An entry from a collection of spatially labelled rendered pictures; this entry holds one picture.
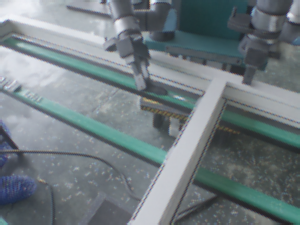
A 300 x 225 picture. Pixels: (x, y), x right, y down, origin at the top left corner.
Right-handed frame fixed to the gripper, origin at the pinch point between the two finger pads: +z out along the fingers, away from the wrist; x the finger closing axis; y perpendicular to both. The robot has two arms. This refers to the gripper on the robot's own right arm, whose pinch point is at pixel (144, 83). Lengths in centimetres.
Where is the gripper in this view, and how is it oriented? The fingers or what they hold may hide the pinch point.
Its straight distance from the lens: 70.5
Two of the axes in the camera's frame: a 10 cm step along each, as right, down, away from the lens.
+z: 3.0, 9.5, -0.6
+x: 3.8, -0.6, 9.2
